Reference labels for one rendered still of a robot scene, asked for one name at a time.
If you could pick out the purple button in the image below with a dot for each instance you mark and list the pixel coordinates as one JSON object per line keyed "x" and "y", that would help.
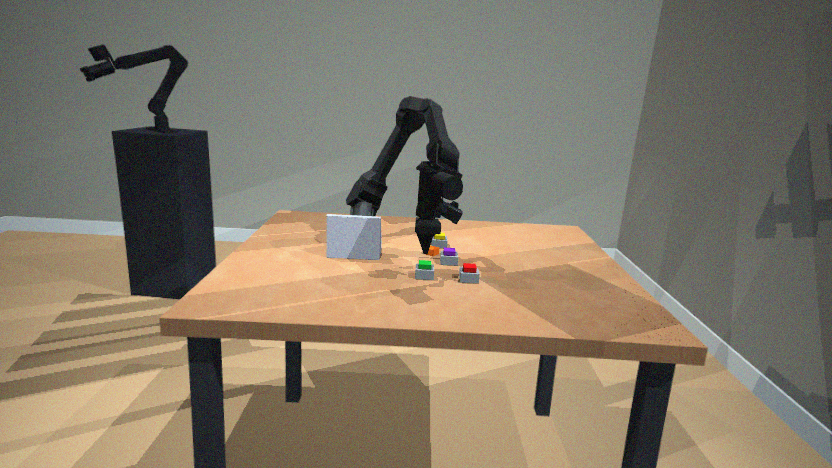
{"x": 449, "y": 257}

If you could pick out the green button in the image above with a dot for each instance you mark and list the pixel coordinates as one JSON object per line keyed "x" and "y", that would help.
{"x": 424, "y": 270}

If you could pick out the red button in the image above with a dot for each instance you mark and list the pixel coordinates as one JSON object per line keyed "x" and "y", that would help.
{"x": 469, "y": 273}

